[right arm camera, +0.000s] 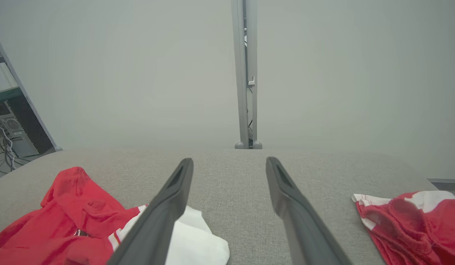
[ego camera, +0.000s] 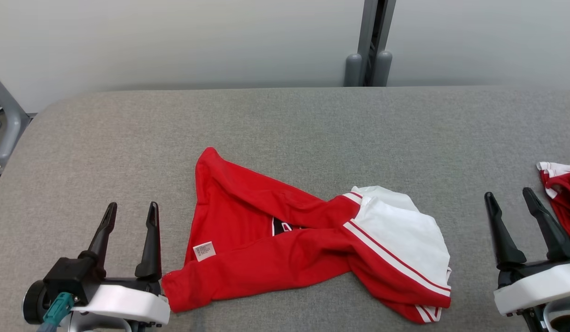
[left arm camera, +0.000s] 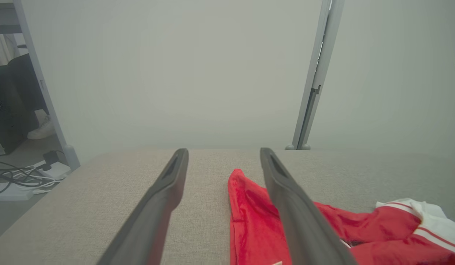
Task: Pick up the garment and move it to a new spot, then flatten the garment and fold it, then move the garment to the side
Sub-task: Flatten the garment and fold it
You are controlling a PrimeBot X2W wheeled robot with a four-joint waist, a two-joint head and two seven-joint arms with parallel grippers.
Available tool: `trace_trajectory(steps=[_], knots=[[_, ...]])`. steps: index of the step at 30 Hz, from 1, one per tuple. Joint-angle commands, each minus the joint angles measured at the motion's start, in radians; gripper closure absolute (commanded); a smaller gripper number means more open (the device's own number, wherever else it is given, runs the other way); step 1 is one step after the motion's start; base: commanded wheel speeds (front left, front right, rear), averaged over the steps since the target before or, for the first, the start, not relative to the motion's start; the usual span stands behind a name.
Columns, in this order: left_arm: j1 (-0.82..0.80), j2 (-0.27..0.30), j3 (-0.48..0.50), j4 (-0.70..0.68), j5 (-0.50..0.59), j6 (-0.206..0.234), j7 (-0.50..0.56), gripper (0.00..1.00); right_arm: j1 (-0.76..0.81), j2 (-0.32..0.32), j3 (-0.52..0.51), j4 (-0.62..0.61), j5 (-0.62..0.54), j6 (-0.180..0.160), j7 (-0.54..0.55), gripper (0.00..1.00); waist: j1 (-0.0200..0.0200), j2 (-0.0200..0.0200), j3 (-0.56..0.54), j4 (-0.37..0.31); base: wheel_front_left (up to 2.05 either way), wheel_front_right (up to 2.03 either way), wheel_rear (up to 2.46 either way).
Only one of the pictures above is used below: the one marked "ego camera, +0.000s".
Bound teal left camera cable plug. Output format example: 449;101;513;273
36;292;76;332

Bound red jersey with white sleeves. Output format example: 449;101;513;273
161;147;452;324

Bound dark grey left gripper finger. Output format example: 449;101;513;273
135;201;163;282
78;202;118;277

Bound grey end post with foot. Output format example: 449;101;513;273
0;72;32;176

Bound red shorts with white trim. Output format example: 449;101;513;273
536;161;570;238

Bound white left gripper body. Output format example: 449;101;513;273
82;278;171;326

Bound grey metal partition post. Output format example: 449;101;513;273
344;0;397;87

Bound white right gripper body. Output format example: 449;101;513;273
493;259;570;316

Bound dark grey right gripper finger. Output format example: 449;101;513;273
484;192;528;271
522;187;570;261

